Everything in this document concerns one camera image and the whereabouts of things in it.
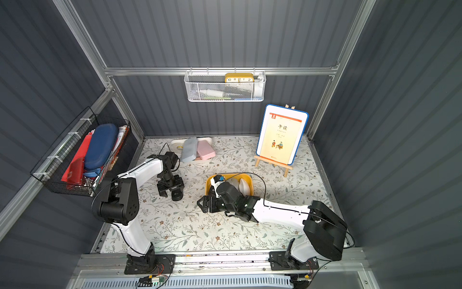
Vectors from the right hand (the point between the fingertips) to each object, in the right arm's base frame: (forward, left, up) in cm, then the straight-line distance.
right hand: (206, 199), depth 77 cm
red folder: (+2, +46, +18) cm, 50 cm away
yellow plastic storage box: (+5, -10, +10) cm, 15 cm away
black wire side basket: (+1, +42, +14) cm, 44 cm away
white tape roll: (+41, +25, -11) cm, 49 cm away
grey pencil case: (+35, +15, -8) cm, 39 cm away
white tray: (+47, +6, -12) cm, 49 cm away
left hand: (+10, +18, -11) cm, 24 cm away
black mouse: (+8, +18, -12) cm, 23 cm away
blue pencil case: (+18, +43, +19) cm, 50 cm away
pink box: (+36, +6, -9) cm, 37 cm away
